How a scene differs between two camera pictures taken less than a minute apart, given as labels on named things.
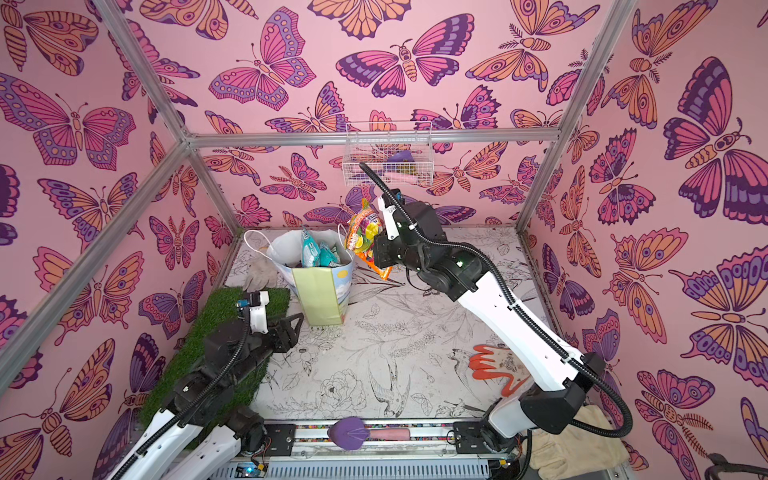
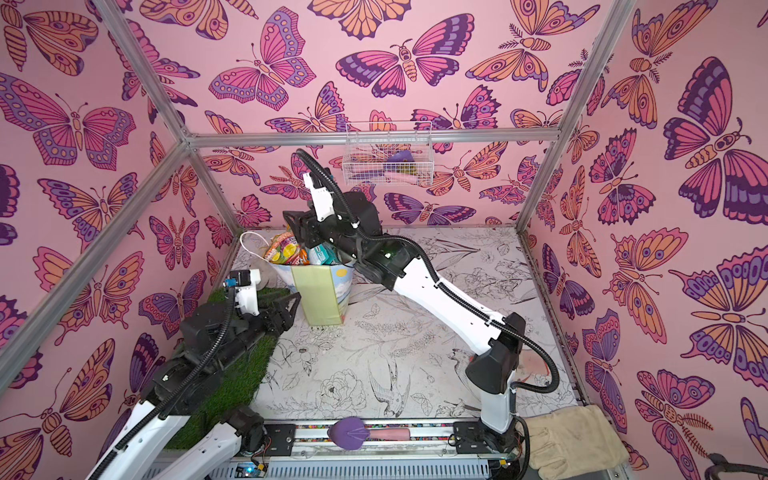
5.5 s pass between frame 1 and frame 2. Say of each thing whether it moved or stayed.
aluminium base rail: stayed
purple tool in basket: stayed
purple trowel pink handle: stayed
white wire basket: stayed
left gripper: moved
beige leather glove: stayed
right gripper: moved
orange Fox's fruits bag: moved
